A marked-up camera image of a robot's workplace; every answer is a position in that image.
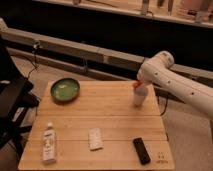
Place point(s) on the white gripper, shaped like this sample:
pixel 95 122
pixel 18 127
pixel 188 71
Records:
pixel 143 80

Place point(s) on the orange red pepper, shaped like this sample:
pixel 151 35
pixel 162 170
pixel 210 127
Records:
pixel 136 84

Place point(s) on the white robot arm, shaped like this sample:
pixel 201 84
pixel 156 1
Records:
pixel 157 70

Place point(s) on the green ceramic bowl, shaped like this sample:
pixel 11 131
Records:
pixel 65 90

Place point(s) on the black remote control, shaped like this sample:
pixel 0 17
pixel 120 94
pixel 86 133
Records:
pixel 141 151

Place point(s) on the white rectangular sponge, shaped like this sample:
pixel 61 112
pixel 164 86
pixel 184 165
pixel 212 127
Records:
pixel 95 139

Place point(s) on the white plastic bottle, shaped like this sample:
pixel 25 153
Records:
pixel 49 144

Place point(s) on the black chair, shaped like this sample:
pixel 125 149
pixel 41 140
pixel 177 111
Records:
pixel 15 100

